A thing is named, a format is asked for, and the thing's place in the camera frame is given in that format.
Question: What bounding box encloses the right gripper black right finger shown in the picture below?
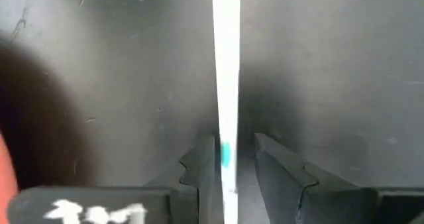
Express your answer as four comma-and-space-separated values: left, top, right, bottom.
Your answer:
254, 133, 378, 224

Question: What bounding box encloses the silver fork with pale handle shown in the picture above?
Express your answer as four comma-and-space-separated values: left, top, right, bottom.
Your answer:
211, 0, 241, 224

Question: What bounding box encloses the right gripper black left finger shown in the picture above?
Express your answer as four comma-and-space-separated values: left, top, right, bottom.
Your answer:
145, 134, 225, 224

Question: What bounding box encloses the red-orange plate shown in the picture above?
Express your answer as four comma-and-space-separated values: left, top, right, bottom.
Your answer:
0, 131, 20, 218

